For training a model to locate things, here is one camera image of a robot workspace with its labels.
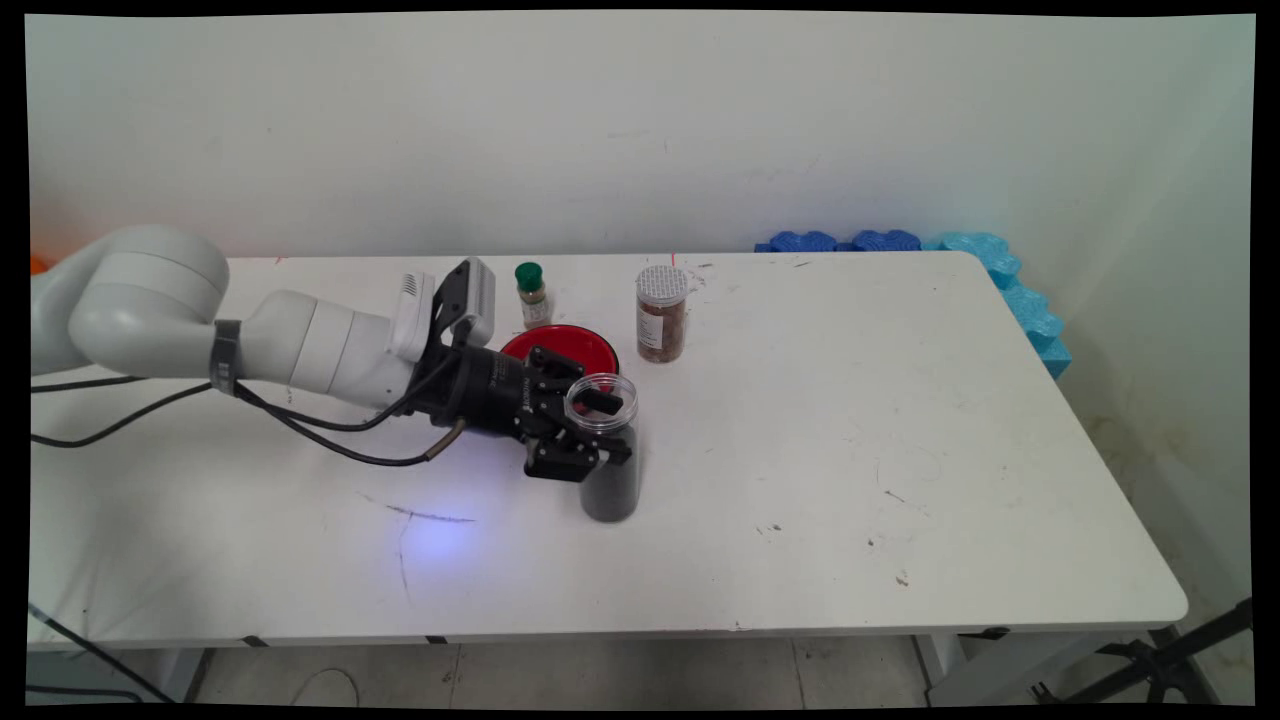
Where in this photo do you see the black floor cable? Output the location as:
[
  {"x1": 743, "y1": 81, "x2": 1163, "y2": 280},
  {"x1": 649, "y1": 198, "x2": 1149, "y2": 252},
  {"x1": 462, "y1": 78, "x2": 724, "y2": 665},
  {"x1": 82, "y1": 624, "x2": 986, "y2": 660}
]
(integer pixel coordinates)
[{"x1": 27, "y1": 600, "x2": 176, "y2": 704}]

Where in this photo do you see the thin grey floor wire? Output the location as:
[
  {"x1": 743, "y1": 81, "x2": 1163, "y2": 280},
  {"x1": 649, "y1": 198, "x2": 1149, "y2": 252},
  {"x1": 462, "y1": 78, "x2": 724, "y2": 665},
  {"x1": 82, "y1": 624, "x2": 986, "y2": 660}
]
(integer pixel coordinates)
[{"x1": 290, "y1": 667, "x2": 361, "y2": 706}]

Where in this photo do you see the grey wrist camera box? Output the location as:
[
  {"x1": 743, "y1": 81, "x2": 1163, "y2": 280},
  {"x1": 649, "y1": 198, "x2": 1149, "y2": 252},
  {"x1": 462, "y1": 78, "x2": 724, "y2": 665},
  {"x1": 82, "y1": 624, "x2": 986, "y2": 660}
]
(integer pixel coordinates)
[{"x1": 430, "y1": 257, "x2": 497, "y2": 351}]

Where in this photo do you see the small green-capped spice bottle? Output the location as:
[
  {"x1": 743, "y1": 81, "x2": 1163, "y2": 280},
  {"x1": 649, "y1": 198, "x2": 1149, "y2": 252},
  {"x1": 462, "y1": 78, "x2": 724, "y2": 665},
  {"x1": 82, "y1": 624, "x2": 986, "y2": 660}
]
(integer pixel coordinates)
[{"x1": 514, "y1": 262, "x2": 553, "y2": 331}]

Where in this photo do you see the black tripod stand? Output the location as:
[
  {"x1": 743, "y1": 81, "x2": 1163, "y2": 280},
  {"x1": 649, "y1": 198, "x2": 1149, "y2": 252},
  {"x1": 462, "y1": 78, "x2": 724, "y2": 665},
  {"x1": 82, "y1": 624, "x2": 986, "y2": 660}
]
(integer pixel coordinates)
[{"x1": 1035, "y1": 598, "x2": 1254, "y2": 704}]

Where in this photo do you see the black strap on arm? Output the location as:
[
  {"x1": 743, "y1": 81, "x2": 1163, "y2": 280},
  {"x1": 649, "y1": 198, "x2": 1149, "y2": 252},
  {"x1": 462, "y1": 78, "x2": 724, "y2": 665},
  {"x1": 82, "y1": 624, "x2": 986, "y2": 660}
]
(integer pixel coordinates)
[{"x1": 208, "y1": 318, "x2": 243, "y2": 396}]

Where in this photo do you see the light blue foam mat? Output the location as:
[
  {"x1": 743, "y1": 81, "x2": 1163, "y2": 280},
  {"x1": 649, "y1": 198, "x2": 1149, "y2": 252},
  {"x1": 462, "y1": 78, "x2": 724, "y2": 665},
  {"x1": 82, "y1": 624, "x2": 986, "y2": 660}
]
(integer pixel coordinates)
[{"x1": 925, "y1": 231, "x2": 1073, "y2": 381}]

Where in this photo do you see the red bowl with black rim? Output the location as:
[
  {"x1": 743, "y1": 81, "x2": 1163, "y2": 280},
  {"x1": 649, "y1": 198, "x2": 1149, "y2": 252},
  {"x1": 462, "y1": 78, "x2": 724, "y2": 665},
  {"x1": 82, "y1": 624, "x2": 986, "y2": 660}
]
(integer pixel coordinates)
[{"x1": 498, "y1": 323, "x2": 621, "y2": 377}]

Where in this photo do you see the white-lidded brown spice jar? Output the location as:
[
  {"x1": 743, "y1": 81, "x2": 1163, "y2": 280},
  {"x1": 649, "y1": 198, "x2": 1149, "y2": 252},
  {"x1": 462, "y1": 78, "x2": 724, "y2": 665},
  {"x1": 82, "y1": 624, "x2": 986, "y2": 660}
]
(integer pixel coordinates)
[{"x1": 636, "y1": 264, "x2": 690, "y2": 364}]

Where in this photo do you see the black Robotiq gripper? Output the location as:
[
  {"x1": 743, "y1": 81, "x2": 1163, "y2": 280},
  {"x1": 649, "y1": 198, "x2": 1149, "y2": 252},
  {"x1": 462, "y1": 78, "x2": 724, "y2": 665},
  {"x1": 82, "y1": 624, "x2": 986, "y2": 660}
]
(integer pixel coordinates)
[{"x1": 410, "y1": 340, "x2": 634, "y2": 484}]

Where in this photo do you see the white table leg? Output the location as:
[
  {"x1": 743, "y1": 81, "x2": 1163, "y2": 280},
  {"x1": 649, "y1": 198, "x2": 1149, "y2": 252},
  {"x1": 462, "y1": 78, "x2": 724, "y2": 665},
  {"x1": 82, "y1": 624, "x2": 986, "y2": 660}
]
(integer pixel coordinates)
[
  {"x1": 150, "y1": 648, "x2": 216, "y2": 701},
  {"x1": 915, "y1": 633, "x2": 1111, "y2": 706}
]

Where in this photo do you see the clear jar of black seeds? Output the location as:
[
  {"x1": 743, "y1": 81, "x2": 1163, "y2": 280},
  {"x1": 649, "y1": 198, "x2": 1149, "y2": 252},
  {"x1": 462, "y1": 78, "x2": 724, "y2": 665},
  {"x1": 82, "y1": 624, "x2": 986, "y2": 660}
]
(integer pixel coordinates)
[{"x1": 564, "y1": 372, "x2": 641, "y2": 524}]

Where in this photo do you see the black camera cable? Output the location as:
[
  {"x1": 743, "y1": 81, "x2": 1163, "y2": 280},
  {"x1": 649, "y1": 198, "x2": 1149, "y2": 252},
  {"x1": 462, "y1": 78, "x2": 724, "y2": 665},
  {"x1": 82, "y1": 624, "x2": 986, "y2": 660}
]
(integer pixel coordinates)
[{"x1": 30, "y1": 300, "x2": 471, "y2": 433}]

